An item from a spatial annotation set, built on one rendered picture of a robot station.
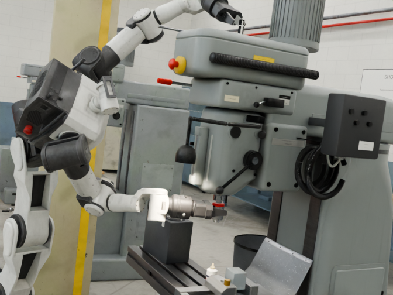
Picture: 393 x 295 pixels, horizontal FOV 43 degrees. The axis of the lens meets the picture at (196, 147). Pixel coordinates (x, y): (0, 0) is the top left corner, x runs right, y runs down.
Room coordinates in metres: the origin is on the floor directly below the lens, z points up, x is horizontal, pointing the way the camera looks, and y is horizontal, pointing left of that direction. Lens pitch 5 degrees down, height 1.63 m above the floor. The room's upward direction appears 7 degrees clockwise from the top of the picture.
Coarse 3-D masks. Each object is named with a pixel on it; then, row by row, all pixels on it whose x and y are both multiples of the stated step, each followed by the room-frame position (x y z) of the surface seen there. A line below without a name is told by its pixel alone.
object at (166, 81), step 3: (159, 78) 1.84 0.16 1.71; (162, 78) 1.85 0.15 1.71; (165, 78) 1.85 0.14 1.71; (159, 81) 1.84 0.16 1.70; (162, 81) 1.84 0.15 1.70; (165, 81) 1.85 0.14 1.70; (168, 81) 1.85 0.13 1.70; (171, 81) 1.86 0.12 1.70; (174, 81) 1.87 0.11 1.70; (177, 81) 1.88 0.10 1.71; (168, 84) 1.86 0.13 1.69; (177, 84) 1.88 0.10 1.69; (180, 84) 1.88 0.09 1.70; (183, 84) 1.89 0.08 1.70; (186, 84) 1.89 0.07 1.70; (189, 84) 1.90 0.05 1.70
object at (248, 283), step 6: (246, 282) 1.72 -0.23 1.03; (252, 282) 1.73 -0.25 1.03; (180, 288) 1.69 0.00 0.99; (186, 288) 1.70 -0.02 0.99; (192, 288) 1.71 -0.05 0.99; (198, 288) 1.71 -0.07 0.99; (204, 288) 1.72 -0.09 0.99; (246, 288) 1.70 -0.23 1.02; (252, 288) 1.69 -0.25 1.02; (258, 288) 1.79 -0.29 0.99; (264, 288) 1.80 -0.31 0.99; (174, 294) 1.69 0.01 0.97; (180, 294) 1.65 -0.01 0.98; (186, 294) 1.65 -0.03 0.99; (192, 294) 1.68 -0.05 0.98; (198, 294) 1.69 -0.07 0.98; (204, 294) 1.70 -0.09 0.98; (210, 294) 1.71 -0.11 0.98; (240, 294) 1.70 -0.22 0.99; (246, 294) 1.70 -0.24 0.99; (252, 294) 1.69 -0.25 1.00; (258, 294) 1.73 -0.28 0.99; (264, 294) 1.74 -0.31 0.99; (270, 294) 1.74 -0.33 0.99
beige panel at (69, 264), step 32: (64, 0) 3.26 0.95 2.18; (96, 0) 3.36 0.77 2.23; (64, 32) 3.27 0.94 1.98; (96, 32) 3.37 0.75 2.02; (64, 64) 3.28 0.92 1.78; (96, 160) 3.42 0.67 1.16; (64, 192) 3.32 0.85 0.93; (64, 224) 3.33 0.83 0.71; (64, 256) 3.34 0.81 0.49; (64, 288) 3.35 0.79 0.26
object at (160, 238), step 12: (168, 216) 2.20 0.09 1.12; (156, 228) 2.23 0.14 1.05; (168, 228) 2.14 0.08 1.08; (180, 228) 2.16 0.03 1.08; (144, 240) 2.30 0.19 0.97; (156, 240) 2.22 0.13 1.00; (168, 240) 2.14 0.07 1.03; (180, 240) 2.17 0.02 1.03; (156, 252) 2.21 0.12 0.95; (168, 252) 2.14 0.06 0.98; (180, 252) 2.17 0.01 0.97
